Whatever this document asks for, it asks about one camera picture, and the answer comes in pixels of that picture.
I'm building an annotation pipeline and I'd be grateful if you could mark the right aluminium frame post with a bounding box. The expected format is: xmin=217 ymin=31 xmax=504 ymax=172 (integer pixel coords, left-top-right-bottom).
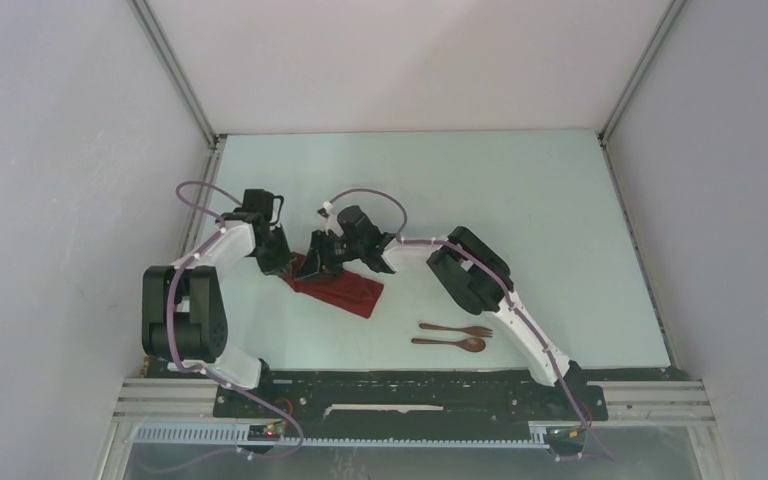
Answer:
xmin=598 ymin=0 xmax=690 ymax=147

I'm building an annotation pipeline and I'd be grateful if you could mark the left aluminium frame post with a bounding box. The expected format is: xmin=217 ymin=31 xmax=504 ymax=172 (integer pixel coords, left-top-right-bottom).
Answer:
xmin=127 ymin=0 xmax=218 ymax=149

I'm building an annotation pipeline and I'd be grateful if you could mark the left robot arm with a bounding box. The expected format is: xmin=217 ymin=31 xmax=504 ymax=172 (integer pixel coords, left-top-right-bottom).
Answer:
xmin=141 ymin=189 xmax=295 ymax=417

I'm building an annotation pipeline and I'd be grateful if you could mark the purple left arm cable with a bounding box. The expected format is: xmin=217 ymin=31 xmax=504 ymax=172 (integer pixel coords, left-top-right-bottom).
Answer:
xmin=165 ymin=180 xmax=306 ymax=462

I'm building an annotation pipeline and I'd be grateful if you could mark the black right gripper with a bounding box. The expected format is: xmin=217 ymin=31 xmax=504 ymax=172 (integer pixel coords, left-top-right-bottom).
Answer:
xmin=296 ymin=228 xmax=366 ymax=281

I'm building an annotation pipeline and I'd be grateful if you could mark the red cloth napkin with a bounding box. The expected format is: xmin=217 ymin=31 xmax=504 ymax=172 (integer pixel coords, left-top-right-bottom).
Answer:
xmin=280 ymin=253 xmax=385 ymax=319

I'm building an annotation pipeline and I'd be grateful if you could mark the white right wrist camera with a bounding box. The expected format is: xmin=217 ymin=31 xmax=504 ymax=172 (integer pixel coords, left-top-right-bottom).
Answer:
xmin=317 ymin=201 xmax=344 ymax=237

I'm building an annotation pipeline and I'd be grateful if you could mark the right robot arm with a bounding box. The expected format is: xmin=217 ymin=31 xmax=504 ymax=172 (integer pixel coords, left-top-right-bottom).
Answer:
xmin=294 ymin=202 xmax=585 ymax=418

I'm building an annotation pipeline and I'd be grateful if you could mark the brown wooden fork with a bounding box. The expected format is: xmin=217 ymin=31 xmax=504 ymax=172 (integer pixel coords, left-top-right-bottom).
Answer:
xmin=418 ymin=322 xmax=493 ymax=338

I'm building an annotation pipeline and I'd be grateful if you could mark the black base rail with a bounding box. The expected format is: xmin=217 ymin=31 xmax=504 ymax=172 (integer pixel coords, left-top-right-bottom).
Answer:
xmin=113 ymin=370 xmax=715 ymax=456

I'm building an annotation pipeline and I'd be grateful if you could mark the aluminium frame post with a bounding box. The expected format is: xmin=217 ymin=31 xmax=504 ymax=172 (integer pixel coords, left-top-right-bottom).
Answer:
xmin=598 ymin=0 xmax=690 ymax=147
xmin=127 ymin=0 xmax=218 ymax=149

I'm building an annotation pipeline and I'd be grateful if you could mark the brown wooden spoon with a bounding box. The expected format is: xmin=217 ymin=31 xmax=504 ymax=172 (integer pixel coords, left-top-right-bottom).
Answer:
xmin=410 ymin=337 xmax=487 ymax=353

